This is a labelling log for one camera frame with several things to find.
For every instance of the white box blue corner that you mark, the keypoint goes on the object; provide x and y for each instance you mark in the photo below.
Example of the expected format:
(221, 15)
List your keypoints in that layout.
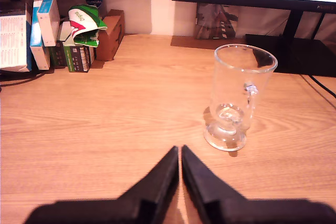
(48, 22)

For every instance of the tall blue white box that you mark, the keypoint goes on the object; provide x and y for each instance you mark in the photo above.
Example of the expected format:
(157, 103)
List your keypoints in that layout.
(35, 43)

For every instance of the green black printed box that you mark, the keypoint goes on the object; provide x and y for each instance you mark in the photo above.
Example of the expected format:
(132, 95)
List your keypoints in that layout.
(76, 58)

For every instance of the small footed glass cup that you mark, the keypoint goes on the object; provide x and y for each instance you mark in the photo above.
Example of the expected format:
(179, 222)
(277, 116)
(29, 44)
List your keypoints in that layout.
(231, 82)

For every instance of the brown cardboard box sunglasses print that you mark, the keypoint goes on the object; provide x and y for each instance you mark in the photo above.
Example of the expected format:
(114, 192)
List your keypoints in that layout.
(111, 35)

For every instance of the grey plant picture card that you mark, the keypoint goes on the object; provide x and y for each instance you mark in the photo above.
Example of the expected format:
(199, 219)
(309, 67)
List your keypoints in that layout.
(215, 22)

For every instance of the brown flat mat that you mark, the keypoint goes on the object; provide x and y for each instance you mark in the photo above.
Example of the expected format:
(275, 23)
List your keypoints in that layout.
(199, 42)

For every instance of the dark green box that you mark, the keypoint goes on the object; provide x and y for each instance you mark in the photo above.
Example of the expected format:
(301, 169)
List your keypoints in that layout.
(58, 57)

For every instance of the pale green white box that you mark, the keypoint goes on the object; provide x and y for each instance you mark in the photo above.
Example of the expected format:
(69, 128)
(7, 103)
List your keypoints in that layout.
(63, 31)

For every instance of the small Cuticura bottle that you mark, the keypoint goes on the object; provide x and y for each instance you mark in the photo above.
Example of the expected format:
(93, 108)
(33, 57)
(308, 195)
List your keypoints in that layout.
(93, 3)

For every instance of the large white printed box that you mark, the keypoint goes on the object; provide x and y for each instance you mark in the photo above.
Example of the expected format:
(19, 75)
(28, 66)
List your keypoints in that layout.
(13, 43)

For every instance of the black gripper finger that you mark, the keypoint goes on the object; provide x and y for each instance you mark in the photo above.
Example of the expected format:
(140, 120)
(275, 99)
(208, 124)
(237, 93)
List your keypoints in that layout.
(160, 190)
(202, 184)

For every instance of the green white crumpled packet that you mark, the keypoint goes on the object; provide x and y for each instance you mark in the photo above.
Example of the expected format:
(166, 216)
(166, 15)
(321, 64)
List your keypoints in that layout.
(84, 19)

